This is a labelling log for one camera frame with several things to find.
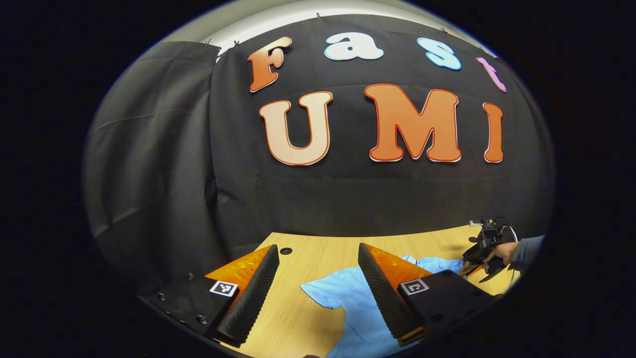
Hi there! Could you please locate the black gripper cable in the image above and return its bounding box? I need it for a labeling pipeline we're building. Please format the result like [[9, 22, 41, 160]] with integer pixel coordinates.
[[497, 218, 521, 290]]

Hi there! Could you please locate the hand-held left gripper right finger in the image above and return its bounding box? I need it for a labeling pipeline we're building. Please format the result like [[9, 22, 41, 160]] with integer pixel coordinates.
[[358, 242, 505, 348]]

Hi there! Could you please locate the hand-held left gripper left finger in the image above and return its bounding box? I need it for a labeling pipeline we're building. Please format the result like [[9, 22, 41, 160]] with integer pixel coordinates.
[[139, 244, 280, 349]]

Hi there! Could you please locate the light blue T-shirt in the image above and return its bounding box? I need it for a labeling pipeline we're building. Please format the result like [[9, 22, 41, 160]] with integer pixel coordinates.
[[300, 255, 468, 358]]

